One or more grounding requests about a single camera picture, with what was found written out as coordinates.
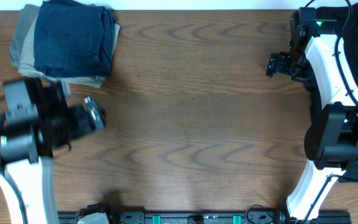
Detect navy blue shorts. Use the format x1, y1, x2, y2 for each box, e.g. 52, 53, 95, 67
33, 0, 117, 78

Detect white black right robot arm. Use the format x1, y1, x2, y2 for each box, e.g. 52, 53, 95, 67
266, 3, 358, 223

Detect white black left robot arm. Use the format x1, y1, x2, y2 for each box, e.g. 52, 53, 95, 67
0, 78, 109, 223

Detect khaki folded trousers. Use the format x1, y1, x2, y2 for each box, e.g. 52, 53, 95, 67
17, 9, 121, 89

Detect grey folded garment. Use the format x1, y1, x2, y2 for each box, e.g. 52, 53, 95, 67
9, 4, 40, 68

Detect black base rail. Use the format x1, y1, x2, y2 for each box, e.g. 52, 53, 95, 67
58, 203, 352, 224

